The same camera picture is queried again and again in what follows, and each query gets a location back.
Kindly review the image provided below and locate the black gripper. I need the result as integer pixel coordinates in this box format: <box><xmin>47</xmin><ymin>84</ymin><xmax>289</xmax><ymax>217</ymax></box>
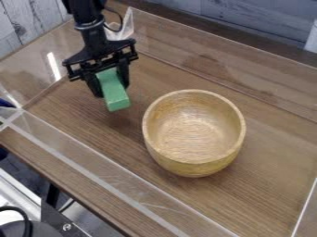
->
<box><xmin>62</xmin><ymin>38</ymin><xmax>139</xmax><ymax>98</ymax></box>

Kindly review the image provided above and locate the green rectangular block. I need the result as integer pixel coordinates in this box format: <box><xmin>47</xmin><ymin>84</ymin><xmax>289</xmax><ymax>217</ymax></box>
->
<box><xmin>97</xmin><ymin>69</ymin><xmax>130</xmax><ymax>112</ymax></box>

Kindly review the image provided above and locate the brown wooden bowl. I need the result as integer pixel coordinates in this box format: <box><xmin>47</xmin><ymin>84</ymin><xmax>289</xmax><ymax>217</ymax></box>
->
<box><xmin>142</xmin><ymin>89</ymin><xmax>246</xmax><ymax>178</ymax></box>

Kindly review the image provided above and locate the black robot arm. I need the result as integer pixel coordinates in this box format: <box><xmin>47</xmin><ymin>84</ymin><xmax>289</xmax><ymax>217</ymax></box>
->
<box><xmin>62</xmin><ymin>0</ymin><xmax>139</xmax><ymax>98</ymax></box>

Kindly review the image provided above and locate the black table leg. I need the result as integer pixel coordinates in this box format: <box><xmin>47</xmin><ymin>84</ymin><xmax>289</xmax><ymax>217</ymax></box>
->
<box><xmin>46</xmin><ymin>184</ymin><xmax>60</xmax><ymax>207</ymax></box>

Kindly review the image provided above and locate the black cable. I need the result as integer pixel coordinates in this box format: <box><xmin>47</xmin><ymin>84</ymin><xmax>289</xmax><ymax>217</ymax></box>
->
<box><xmin>101</xmin><ymin>6</ymin><xmax>126</xmax><ymax>33</ymax></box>

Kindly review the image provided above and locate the clear acrylic enclosure wall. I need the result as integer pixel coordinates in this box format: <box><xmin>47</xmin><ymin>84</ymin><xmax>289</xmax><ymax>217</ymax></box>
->
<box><xmin>0</xmin><ymin>11</ymin><xmax>317</xmax><ymax>237</ymax></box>

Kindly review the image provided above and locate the black table clamp bracket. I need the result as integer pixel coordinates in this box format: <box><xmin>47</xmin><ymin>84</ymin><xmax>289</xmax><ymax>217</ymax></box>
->
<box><xmin>42</xmin><ymin>202</ymin><xmax>91</xmax><ymax>237</ymax></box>

